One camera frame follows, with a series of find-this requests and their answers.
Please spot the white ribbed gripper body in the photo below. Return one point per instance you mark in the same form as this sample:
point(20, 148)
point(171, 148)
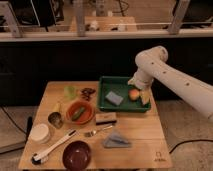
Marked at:
point(141, 80)

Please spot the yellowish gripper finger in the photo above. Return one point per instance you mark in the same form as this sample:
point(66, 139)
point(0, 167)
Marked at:
point(145, 96)

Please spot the red yellow apple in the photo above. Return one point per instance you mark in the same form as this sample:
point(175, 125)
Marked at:
point(134, 94)

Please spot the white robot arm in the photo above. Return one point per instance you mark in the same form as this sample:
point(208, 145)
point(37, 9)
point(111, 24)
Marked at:
point(151, 65)

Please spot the green plastic tray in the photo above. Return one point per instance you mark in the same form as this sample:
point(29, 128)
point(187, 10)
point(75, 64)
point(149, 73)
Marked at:
point(119, 86)

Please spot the blue sponge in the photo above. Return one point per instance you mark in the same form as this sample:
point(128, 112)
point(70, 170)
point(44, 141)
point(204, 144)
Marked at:
point(114, 98)

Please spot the wooden block with black base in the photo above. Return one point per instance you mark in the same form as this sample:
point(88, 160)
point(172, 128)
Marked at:
point(104, 118)

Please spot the gray folded cloth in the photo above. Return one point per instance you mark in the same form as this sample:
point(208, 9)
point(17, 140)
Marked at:
point(116, 140)

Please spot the dark grape bunch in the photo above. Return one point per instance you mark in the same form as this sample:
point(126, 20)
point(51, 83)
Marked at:
point(86, 93)

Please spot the orange plate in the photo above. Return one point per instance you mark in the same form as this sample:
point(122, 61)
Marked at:
point(85, 117)

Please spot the metal fork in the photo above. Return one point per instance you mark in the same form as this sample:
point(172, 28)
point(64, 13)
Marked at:
point(94, 132)

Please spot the green pickle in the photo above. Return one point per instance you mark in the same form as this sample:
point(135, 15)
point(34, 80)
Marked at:
point(78, 113)

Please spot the green translucent cup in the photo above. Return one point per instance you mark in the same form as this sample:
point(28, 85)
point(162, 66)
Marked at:
point(70, 92)

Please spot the yellow small object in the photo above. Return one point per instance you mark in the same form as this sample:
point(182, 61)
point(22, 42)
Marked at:
point(57, 107)

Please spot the dark red bowl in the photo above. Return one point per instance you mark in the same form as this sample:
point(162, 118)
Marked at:
point(76, 156)

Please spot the metal cup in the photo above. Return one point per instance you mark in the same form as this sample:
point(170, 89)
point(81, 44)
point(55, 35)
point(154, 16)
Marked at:
point(55, 119)

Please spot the white round container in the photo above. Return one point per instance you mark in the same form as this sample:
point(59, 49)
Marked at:
point(40, 133)

